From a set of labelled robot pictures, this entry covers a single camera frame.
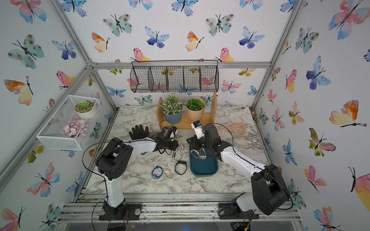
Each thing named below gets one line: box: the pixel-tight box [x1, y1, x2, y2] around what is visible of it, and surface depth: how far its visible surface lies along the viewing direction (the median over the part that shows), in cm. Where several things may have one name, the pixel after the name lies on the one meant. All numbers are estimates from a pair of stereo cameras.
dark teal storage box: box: [189, 145, 219, 178], surface depth 91 cm
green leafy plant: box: [161, 92, 184, 116], surface depth 93 cm
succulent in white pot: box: [74, 99, 95, 119], surface depth 73 cm
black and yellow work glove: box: [128, 124, 149, 140], surface depth 106 cm
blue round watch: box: [151, 165, 164, 180], surface depth 86 cm
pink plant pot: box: [185, 97, 206, 122], surface depth 98 cm
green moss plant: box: [185, 98, 205, 112], surface depth 98 cm
